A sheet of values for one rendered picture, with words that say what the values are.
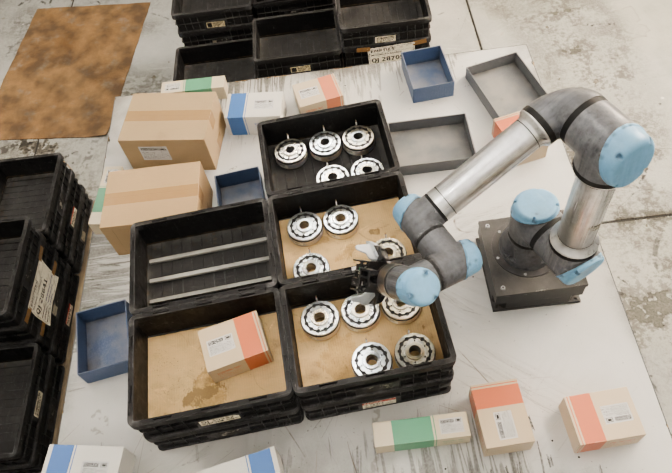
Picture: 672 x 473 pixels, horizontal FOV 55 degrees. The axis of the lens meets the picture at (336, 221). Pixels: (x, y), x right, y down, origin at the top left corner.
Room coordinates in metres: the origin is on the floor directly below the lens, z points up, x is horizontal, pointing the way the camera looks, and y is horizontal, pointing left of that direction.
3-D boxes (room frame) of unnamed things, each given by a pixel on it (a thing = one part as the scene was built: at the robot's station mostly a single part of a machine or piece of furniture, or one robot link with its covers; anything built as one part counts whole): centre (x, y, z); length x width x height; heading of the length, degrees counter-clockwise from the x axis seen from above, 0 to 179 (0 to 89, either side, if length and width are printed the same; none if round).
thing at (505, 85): (1.60, -0.68, 0.73); 0.27 x 0.20 x 0.05; 10
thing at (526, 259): (0.90, -0.52, 0.85); 0.15 x 0.15 x 0.10
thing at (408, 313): (0.77, -0.13, 0.86); 0.10 x 0.10 x 0.01
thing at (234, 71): (2.42, 0.44, 0.26); 0.40 x 0.30 x 0.23; 86
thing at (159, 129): (1.62, 0.50, 0.78); 0.30 x 0.22 x 0.16; 78
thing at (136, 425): (0.69, 0.37, 0.92); 0.40 x 0.30 x 0.02; 92
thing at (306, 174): (1.30, -0.01, 0.87); 0.40 x 0.30 x 0.11; 92
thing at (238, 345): (0.72, 0.31, 0.87); 0.16 x 0.12 x 0.07; 101
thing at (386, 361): (0.62, -0.03, 0.86); 0.10 x 0.10 x 0.01
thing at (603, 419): (0.42, -0.57, 0.74); 0.16 x 0.12 x 0.07; 90
